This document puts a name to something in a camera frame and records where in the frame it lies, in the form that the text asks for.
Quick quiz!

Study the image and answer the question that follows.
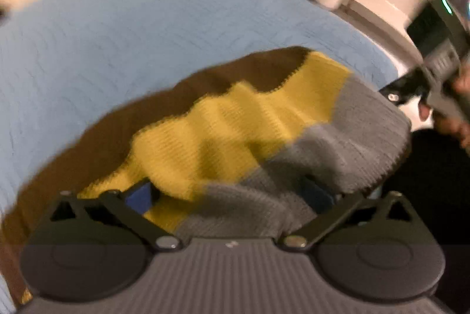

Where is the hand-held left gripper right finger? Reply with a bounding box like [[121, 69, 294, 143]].
[[278, 179, 439, 252]]

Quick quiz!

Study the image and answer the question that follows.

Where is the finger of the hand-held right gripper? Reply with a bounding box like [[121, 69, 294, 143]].
[[379, 67, 432, 106]]

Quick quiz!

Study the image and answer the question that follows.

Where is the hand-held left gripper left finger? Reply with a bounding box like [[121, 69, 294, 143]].
[[27, 181, 184, 252]]

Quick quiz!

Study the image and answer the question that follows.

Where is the yellow brown grey knit sweater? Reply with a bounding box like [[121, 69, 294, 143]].
[[0, 47, 412, 307]]

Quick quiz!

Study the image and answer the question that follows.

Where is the person's right hand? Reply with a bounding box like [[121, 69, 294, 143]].
[[419, 70, 470, 157]]

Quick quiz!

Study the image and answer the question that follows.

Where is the blue quilted bed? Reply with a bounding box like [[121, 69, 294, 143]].
[[0, 0, 402, 314]]

